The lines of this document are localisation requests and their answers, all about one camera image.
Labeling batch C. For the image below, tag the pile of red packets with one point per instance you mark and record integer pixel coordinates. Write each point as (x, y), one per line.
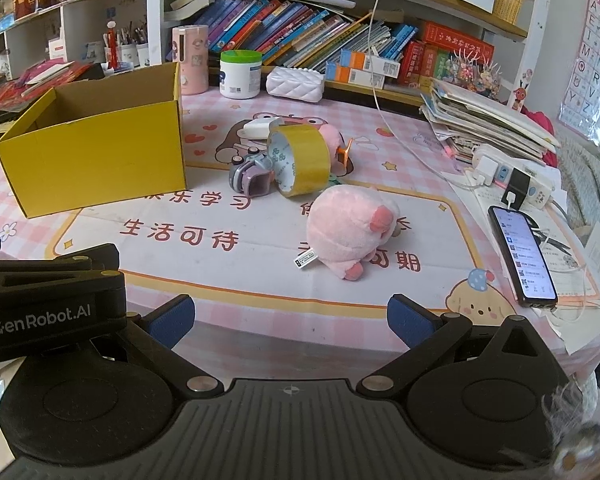
(35, 80)

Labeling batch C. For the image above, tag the alphabet wall poster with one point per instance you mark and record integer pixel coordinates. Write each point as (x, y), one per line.
(592, 60)

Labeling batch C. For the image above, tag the pink printed tablecloth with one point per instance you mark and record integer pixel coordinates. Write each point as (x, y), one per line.
(260, 260)

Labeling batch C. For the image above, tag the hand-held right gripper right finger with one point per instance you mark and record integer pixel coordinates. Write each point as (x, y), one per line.
(410, 321)

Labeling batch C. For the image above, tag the pink printed box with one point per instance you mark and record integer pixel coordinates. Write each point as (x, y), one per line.
(190, 60)

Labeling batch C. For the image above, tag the red figure pen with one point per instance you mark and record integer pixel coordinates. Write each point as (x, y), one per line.
(112, 45)

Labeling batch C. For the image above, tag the row of colourful books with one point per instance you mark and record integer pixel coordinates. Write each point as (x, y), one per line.
(300, 30)

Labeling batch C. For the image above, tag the yellow cardboard box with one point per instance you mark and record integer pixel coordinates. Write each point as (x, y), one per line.
(105, 160)

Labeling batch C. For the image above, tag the white jar green lid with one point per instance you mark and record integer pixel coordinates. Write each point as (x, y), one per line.
(240, 77)

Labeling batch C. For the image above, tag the white cubby shelf unit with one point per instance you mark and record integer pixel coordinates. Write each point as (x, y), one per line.
(80, 15)

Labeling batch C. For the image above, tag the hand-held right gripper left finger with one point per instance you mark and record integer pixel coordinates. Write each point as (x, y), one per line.
(172, 317)

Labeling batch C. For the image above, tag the white charger adapter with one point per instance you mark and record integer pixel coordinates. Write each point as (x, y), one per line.
(260, 127)

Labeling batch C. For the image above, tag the black smartphone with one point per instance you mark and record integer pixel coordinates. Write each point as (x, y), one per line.
(522, 255)

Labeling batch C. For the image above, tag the white plug adapter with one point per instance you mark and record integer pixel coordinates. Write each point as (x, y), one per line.
(486, 170)

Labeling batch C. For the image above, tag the yellow tape roll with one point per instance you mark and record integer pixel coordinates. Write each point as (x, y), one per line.
(305, 160)

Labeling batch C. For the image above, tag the pink plush toy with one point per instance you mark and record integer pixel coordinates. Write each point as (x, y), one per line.
(345, 225)

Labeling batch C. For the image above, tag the pink fluffy ball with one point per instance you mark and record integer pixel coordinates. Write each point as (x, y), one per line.
(332, 137)

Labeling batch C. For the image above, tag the grey lying book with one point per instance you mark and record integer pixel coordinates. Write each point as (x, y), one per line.
(195, 5)

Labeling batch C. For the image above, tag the black plug adapter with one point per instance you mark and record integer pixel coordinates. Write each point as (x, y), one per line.
(517, 185)

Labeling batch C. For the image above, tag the white pen holder cups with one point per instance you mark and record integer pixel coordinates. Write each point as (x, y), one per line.
(130, 54)

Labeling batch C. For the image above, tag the white quilted pouch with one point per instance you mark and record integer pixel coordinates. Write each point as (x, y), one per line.
(295, 84)

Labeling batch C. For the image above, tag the white power strip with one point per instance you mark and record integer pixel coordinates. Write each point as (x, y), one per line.
(535, 185)

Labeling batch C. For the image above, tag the stack of papers and booklets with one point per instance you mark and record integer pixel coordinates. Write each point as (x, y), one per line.
(485, 120)

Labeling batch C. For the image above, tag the red boxed book set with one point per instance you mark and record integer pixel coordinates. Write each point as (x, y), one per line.
(445, 55)

